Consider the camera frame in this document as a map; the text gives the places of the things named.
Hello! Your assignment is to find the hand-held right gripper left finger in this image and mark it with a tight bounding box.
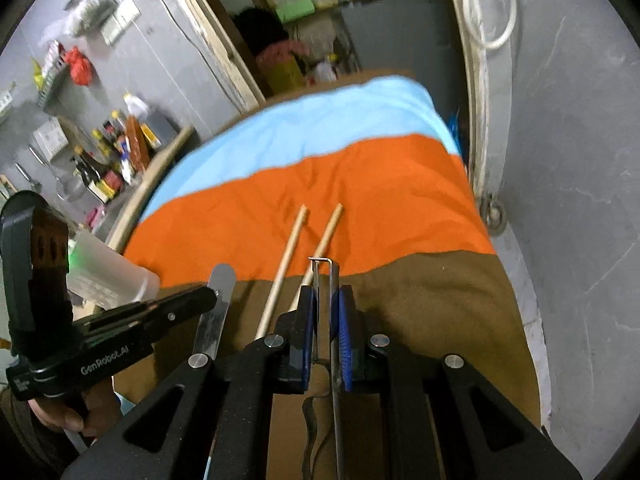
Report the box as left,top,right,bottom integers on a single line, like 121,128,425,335
62,285,317,480

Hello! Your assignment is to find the grey washing machine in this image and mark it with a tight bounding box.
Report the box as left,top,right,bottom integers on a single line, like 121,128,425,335
339,0,452,82

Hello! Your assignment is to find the white hose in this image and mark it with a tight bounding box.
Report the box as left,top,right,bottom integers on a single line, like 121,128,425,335
462,0,519,52

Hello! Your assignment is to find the wooden chopstick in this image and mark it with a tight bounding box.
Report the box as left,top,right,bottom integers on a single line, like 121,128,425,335
254,204,309,342
289,203,345,312

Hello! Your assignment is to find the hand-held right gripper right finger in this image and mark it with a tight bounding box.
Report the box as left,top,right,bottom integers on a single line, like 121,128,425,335
337,285,584,480

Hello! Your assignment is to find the wooden door frame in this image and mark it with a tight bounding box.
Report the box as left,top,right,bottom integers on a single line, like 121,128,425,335
154,0,517,237

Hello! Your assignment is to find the metal table knife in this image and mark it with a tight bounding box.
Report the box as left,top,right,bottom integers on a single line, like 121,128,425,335
192,264,237,361

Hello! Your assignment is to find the red plastic bag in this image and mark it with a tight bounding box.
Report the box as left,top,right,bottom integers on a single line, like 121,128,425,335
65,46,94,87

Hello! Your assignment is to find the white wall switch panel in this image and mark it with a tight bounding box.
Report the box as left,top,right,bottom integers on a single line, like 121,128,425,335
100,16,128,44

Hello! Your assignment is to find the green box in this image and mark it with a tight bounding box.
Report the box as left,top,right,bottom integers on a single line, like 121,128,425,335
274,0,316,24

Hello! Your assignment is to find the white plastic jug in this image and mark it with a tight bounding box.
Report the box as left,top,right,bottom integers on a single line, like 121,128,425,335
314,54,339,84

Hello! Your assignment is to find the large oil jug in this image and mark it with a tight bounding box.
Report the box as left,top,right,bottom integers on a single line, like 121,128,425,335
123,91,180,146

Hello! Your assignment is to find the metal mesh strainer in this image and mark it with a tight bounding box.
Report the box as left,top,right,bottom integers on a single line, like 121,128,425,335
29,145,84,202

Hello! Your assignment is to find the white plastic utensil caddy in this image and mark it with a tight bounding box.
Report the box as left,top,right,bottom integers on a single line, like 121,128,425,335
66,237,161,307

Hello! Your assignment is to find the dark thin metal utensil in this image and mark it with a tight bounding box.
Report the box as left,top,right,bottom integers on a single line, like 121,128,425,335
302,256,349,480

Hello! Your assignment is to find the dark vinegar bottle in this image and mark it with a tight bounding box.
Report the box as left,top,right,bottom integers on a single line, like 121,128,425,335
102,111,129,159

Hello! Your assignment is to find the white wall socket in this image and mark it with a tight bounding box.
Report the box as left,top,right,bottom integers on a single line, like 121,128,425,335
116,0,144,28

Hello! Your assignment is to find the soy sauce bottle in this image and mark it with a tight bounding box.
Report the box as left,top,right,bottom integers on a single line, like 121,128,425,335
73,146,125,202

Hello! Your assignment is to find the striped blanket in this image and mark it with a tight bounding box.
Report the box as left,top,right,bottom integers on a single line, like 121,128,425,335
112,75,544,480

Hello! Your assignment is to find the person's left hand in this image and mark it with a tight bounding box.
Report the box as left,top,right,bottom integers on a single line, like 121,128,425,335
32,379,122,439

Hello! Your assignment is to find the yellow bag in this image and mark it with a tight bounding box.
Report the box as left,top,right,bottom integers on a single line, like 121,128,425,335
257,40,312,94

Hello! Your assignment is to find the clear bag of dried goods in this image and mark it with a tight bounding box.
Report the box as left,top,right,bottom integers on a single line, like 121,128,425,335
40,0,119,44

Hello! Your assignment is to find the white hanging box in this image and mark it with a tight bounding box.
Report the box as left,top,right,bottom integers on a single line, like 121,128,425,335
32,116,69,159

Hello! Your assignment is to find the white power cable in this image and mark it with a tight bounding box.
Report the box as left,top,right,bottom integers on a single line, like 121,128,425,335
159,0,247,107

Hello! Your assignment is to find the grey wall shelf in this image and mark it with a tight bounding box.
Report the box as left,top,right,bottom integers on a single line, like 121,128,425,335
36,42,69,107

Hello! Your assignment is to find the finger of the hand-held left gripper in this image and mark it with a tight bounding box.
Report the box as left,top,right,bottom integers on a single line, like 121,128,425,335
75,286,219,347

